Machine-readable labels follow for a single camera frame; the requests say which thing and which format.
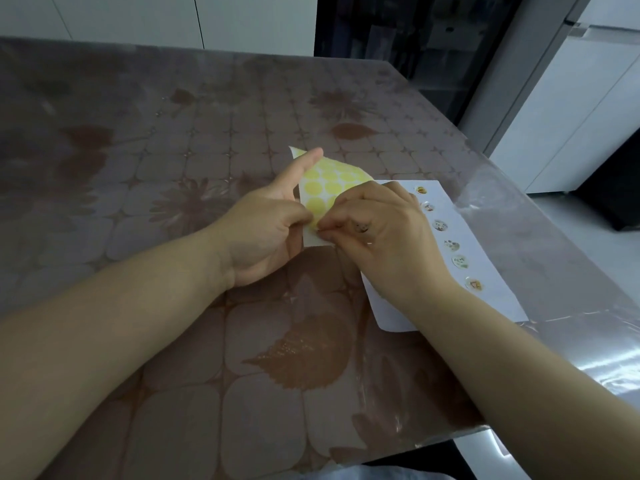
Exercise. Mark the person's left hand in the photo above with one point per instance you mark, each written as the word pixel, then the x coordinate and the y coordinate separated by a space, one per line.
pixel 255 229

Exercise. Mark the person's right hand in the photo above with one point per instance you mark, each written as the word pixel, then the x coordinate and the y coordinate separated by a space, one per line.
pixel 395 244

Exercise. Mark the person's right thumb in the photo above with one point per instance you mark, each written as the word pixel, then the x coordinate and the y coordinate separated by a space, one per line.
pixel 334 233

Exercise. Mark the person's left thumb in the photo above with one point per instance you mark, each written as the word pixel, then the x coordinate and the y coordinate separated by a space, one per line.
pixel 300 214

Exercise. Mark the yellow round sticker sheet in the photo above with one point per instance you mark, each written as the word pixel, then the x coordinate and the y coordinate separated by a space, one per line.
pixel 340 177

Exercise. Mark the person's right forearm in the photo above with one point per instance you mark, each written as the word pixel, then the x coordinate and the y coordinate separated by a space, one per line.
pixel 530 394

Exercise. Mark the person's left forearm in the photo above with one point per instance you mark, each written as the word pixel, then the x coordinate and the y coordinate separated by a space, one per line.
pixel 100 354

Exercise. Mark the row of round picture stickers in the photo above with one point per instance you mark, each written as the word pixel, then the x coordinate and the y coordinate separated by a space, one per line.
pixel 451 244

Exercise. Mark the white backing paper sheet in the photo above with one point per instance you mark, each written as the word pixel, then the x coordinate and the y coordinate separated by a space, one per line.
pixel 487 274

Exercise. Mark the brown floral tablecloth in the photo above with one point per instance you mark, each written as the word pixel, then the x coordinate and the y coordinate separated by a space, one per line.
pixel 150 144

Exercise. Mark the dark glass cabinet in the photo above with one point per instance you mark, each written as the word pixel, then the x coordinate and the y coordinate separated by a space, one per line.
pixel 410 39

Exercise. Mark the white refrigerator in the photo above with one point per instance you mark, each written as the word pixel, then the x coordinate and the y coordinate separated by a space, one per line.
pixel 565 94

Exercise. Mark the black box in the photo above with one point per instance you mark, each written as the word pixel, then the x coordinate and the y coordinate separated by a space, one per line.
pixel 615 194

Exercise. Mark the white wall cabinets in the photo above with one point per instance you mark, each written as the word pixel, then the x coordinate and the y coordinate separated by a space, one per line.
pixel 150 19

